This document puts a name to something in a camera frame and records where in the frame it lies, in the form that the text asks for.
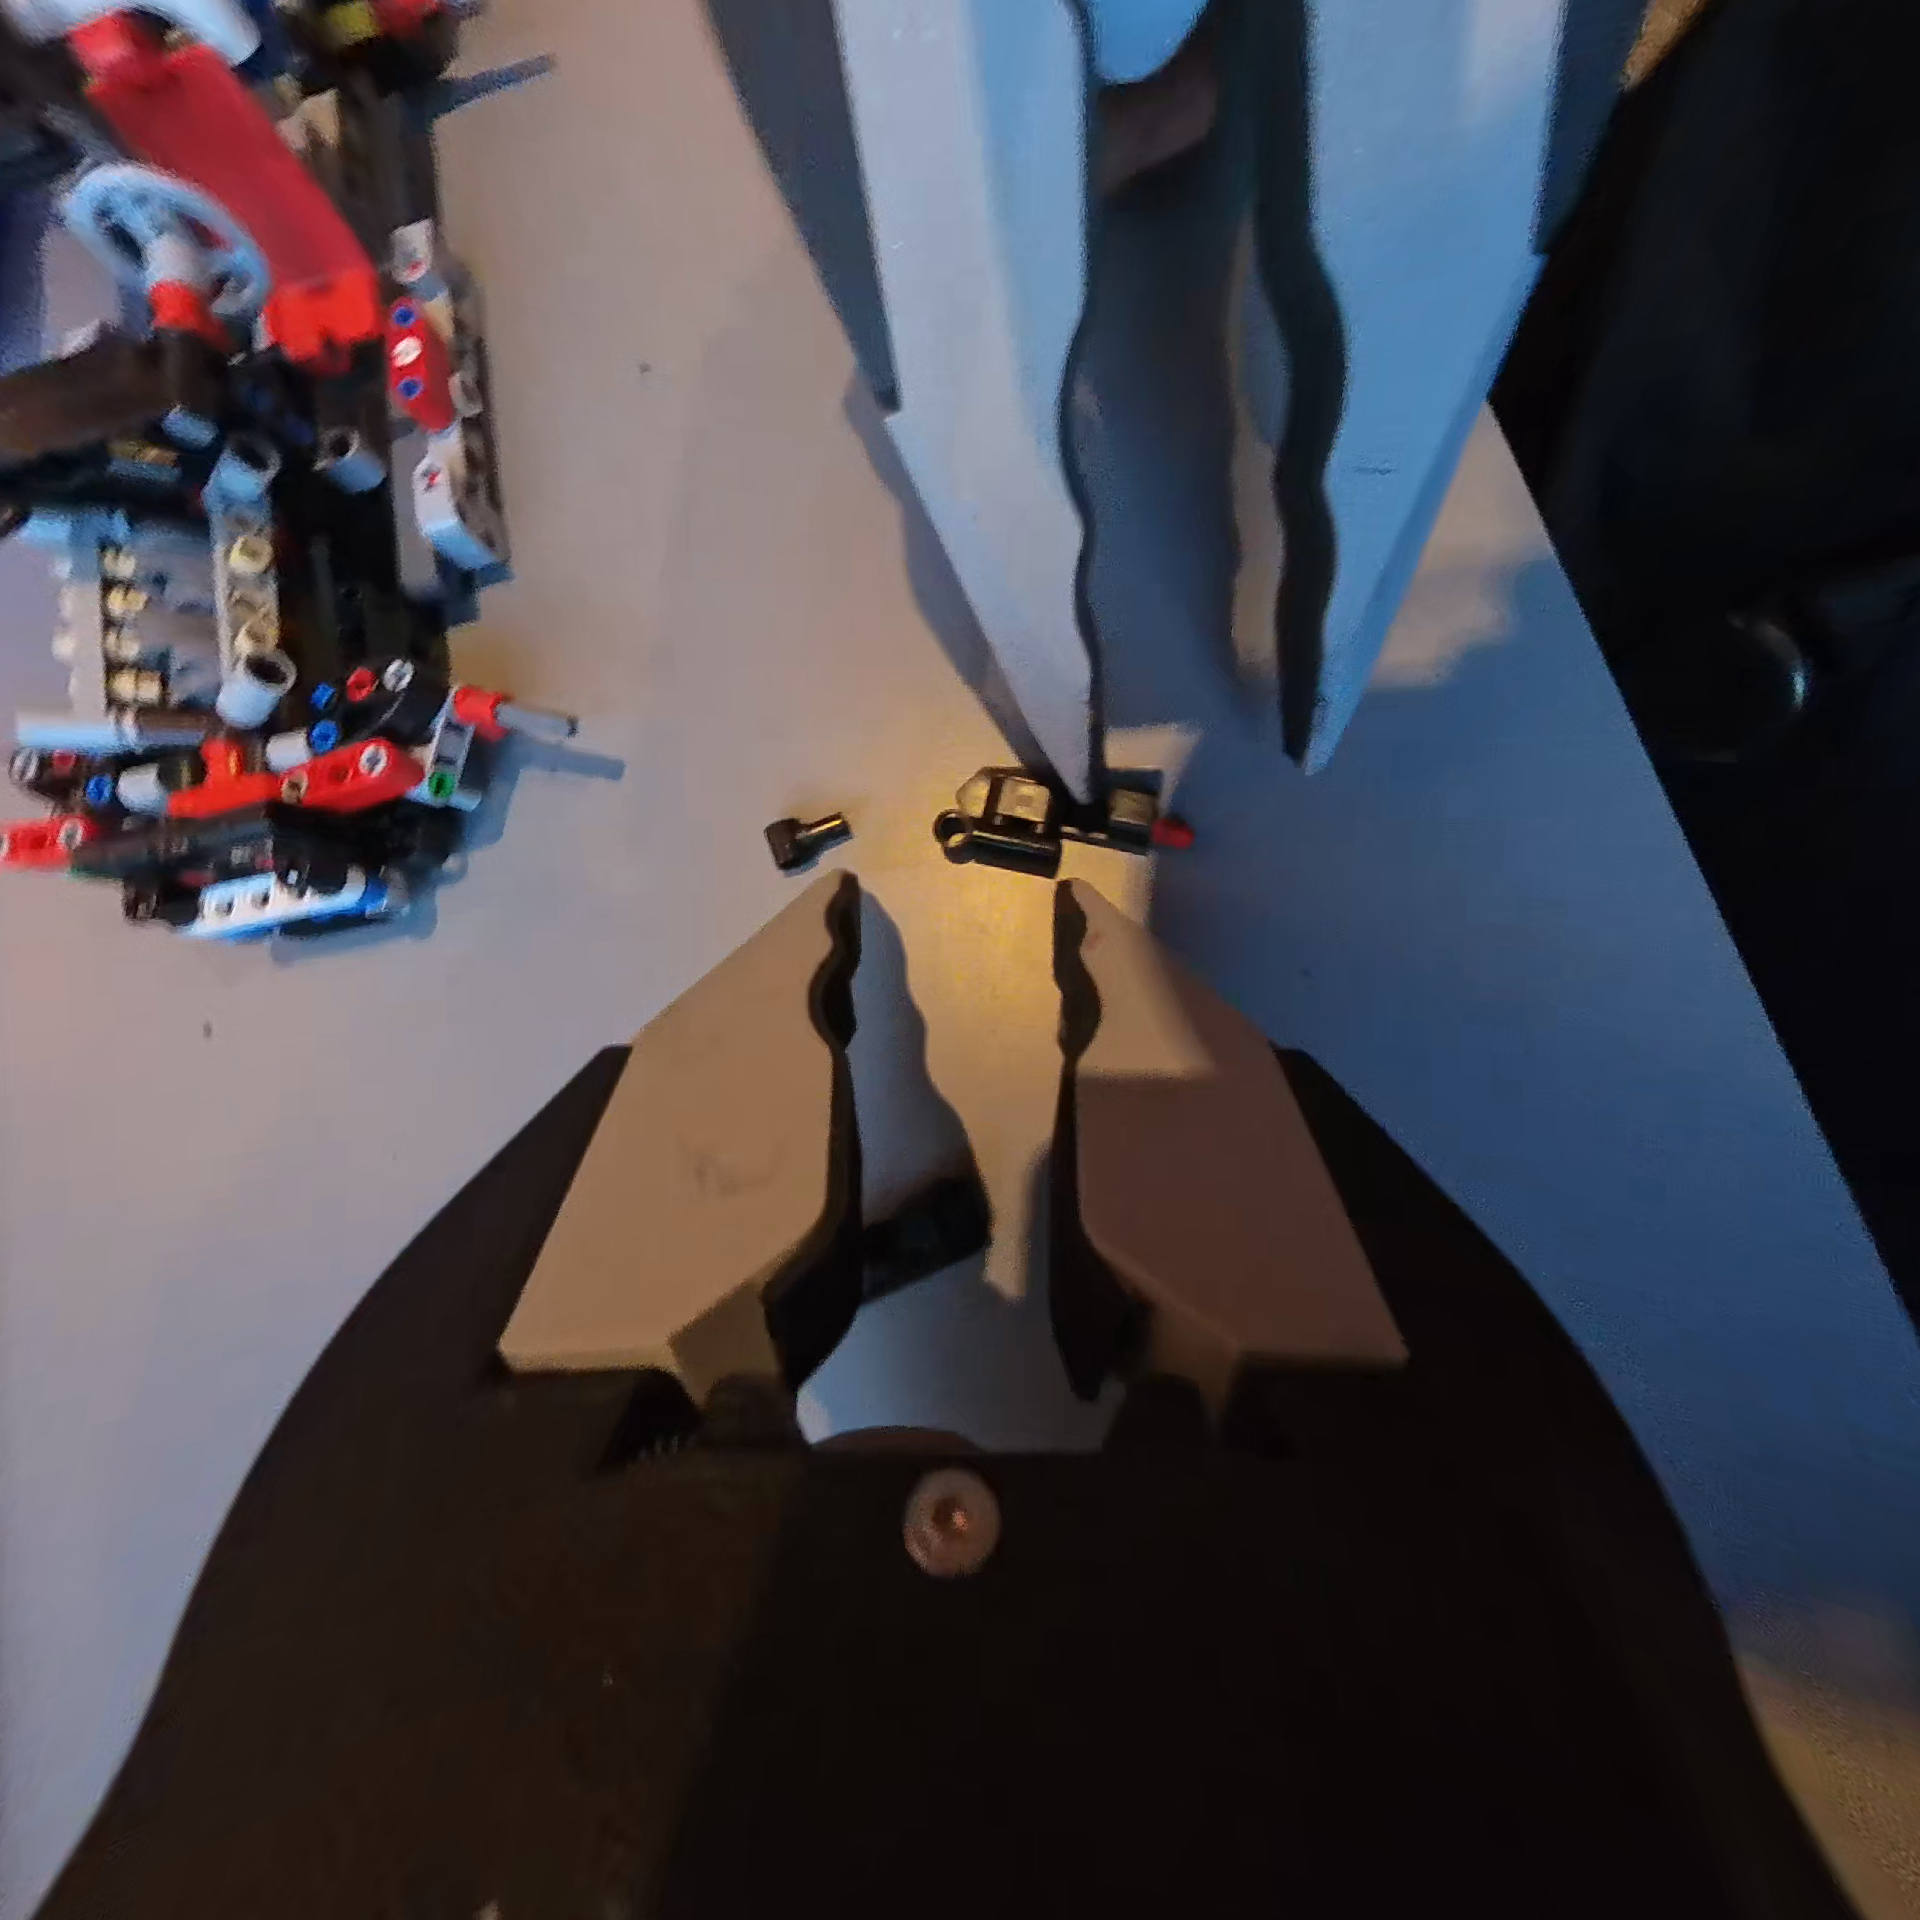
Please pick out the partly built toy car model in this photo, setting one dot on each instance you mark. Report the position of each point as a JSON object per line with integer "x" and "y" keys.
{"x": 270, "y": 598}

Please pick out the grey desk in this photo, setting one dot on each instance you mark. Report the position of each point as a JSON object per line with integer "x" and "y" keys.
{"x": 598, "y": 1048}

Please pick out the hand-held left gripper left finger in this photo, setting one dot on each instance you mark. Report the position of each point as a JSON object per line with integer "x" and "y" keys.
{"x": 705, "y": 1186}

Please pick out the small black toy pin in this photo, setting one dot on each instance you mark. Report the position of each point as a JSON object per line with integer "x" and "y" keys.
{"x": 803, "y": 837}

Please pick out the small black red brick assembly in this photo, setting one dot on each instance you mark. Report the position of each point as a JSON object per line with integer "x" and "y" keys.
{"x": 998, "y": 821}

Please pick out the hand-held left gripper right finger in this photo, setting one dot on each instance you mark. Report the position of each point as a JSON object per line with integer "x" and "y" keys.
{"x": 1230, "y": 1198}

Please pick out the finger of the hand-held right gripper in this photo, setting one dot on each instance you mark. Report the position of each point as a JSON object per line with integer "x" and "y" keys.
{"x": 1424, "y": 303}
{"x": 974, "y": 303}

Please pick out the black toy connector piece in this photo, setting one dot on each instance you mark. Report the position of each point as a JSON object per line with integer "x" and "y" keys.
{"x": 930, "y": 1230}

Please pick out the person's dark clothing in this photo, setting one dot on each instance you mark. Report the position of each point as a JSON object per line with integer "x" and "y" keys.
{"x": 1724, "y": 524}

